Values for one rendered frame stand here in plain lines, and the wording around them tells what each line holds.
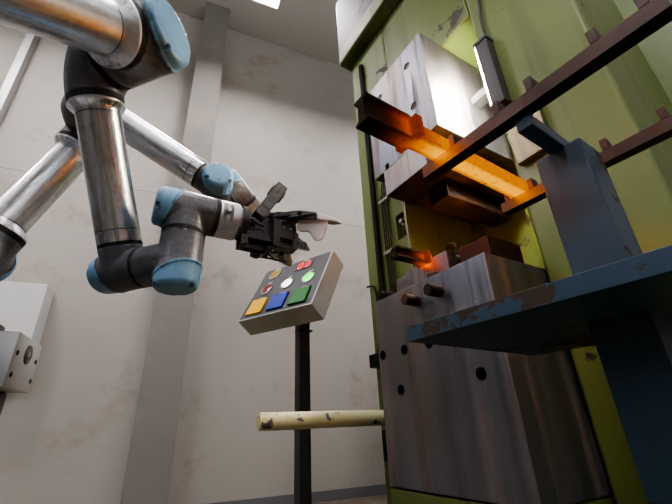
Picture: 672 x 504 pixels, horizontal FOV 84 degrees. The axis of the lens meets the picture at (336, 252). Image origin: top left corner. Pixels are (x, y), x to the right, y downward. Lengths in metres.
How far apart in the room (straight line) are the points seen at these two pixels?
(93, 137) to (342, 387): 3.48
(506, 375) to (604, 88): 0.66
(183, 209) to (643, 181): 0.86
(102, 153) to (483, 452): 0.87
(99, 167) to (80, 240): 3.31
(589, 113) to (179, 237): 0.90
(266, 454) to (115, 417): 1.26
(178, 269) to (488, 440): 0.62
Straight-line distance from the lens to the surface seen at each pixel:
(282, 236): 0.75
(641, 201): 0.93
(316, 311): 1.22
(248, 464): 3.71
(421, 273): 1.02
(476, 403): 0.81
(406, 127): 0.57
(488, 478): 0.82
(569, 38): 1.19
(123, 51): 0.74
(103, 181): 0.79
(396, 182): 1.21
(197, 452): 3.65
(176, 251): 0.68
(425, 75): 1.30
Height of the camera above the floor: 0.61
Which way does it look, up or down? 25 degrees up
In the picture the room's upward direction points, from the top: 2 degrees counter-clockwise
